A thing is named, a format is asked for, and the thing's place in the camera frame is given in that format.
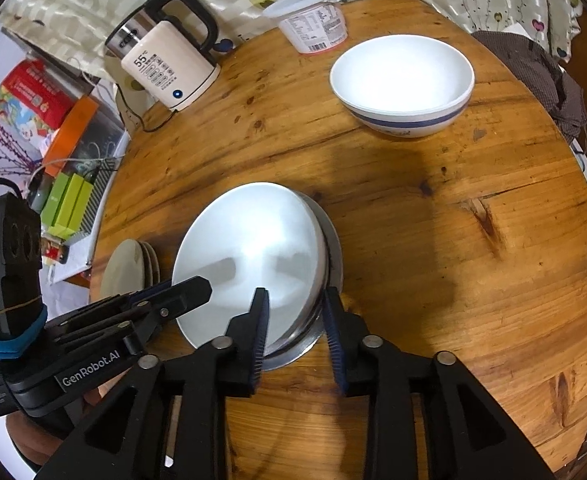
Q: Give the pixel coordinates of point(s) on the grey oval device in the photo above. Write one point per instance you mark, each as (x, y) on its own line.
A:
(36, 192)

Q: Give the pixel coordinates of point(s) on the white shelf board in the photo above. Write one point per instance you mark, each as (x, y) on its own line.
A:
(76, 261)

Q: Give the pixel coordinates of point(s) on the white plastic tub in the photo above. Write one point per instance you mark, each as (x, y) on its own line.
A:
(313, 25)

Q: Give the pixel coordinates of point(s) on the purple flower branches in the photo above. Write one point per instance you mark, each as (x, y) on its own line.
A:
(8, 152)

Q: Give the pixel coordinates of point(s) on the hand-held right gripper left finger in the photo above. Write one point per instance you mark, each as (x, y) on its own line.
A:
(261, 340)

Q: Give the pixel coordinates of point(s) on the white blue-striped bowl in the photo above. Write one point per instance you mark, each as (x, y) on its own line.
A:
(253, 240)
(401, 80)

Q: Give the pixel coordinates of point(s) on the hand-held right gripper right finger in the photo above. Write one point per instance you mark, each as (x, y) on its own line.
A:
(332, 340)

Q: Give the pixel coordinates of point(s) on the stainless steel bowl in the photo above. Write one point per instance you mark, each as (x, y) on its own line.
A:
(337, 265)

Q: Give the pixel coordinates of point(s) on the red-label jar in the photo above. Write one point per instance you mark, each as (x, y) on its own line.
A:
(53, 250)

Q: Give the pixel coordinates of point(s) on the zigzag patterned tray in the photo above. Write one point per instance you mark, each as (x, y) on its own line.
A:
(99, 195)

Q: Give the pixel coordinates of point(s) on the dark checkered cloth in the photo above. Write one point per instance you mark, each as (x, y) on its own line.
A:
(533, 75)

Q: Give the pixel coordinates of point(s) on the cream electric kettle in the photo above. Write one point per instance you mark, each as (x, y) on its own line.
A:
(168, 70)

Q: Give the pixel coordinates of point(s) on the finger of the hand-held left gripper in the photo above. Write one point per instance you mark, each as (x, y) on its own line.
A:
(188, 292)
(146, 292)

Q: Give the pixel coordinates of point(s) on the dark green flat box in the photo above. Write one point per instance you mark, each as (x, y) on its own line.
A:
(53, 200)

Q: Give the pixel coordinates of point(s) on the orange-lid clear storage box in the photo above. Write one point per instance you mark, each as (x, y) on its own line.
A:
(71, 125)

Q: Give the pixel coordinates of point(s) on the olive green patterned plate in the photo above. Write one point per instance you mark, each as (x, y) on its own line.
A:
(150, 270)
(156, 272)
(123, 265)

